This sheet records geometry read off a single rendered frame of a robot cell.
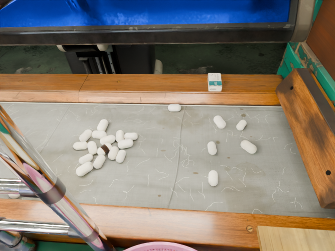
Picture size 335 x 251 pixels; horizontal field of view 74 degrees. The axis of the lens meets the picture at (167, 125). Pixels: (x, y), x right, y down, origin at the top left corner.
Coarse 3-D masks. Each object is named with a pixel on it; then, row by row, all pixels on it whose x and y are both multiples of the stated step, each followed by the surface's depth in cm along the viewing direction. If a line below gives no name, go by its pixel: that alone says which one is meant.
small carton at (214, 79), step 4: (208, 76) 62; (212, 76) 62; (216, 76) 62; (220, 76) 62; (208, 80) 61; (212, 80) 61; (216, 80) 61; (220, 80) 61; (208, 84) 61; (212, 84) 60; (216, 84) 59; (220, 84) 59; (208, 88) 60; (212, 88) 60; (216, 88) 60; (220, 88) 60
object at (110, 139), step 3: (108, 135) 52; (111, 135) 52; (102, 138) 52; (105, 138) 52; (108, 138) 52; (111, 138) 52; (114, 138) 52; (102, 141) 51; (105, 141) 51; (108, 141) 52; (111, 141) 52; (114, 141) 52; (102, 144) 52
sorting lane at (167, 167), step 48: (48, 144) 54; (96, 144) 53; (144, 144) 52; (192, 144) 52; (288, 144) 50; (96, 192) 44; (144, 192) 44; (192, 192) 43; (240, 192) 43; (288, 192) 42
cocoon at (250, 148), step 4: (244, 140) 49; (240, 144) 50; (244, 144) 49; (248, 144) 48; (252, 144) 48; (244, 148) 49; (248, 148) 48; (252, 148) 48; (256, 148) 48; (252, 152) 48
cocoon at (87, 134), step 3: (87, 129) 54; (84, 132) 53; (87, 132) 53; (90, 132) 54; (81, 135) 53; (84, 135) 53; (87, 135) 53; (90, 135) 54; (81, 138) 52; (84, 138) 52; (87, 138) 53; (81, 141) 53
